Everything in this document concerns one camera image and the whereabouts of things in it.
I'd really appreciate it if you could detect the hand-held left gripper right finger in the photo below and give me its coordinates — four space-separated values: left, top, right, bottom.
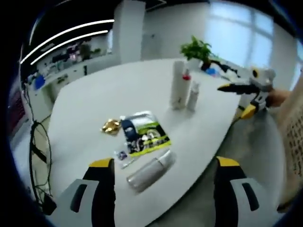
214 156 281 227

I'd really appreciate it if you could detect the grey skincare bottle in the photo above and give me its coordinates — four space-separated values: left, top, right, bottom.
126 149 178 192

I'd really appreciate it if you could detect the gold foil wrapper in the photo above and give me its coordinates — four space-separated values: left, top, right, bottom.
101 119 121 136

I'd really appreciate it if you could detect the black cable bundle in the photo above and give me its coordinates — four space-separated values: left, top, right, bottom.
28 119 54 201

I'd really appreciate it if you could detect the small clear red skincare bottle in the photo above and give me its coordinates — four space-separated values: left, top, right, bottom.
181 68 192 81

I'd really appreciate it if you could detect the black green skincare sachet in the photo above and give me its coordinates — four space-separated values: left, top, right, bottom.
120 110 172 158

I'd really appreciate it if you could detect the long white counter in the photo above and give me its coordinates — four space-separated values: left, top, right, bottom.
25 51 114 95

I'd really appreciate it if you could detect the long plain white skincare tube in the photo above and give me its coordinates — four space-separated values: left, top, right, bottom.
169 60 190 111

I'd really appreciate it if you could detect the black folded stand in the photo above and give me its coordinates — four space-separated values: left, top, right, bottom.
213 60 240 78

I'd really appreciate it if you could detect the computer monitor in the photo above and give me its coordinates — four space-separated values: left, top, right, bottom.
9 88 26 130

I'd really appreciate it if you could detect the black power adapter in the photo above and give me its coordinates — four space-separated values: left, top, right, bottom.
42 194 58 216

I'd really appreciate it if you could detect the person's right hand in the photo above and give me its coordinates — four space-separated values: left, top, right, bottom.
266 88 292 109

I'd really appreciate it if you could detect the potted green plant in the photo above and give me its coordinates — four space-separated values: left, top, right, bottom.
179 35 214 70

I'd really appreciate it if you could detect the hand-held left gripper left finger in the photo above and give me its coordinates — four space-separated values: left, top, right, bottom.
50 157 117 227

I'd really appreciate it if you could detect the blue storage box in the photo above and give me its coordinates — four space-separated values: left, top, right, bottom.
34 75 46 91

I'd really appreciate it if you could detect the small white skincare spray bottle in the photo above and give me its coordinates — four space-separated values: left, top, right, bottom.
186 80 201 112

